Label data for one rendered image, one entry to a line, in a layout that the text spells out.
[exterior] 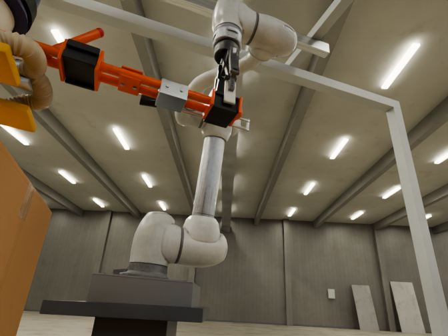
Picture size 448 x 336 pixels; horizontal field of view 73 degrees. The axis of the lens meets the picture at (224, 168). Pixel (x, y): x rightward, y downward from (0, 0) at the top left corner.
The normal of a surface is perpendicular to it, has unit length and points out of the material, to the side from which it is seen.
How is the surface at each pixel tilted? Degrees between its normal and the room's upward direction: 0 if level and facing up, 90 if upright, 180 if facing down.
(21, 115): 178
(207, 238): 96
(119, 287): 90
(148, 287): 90
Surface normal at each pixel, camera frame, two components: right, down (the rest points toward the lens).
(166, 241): 0.41, -0.35
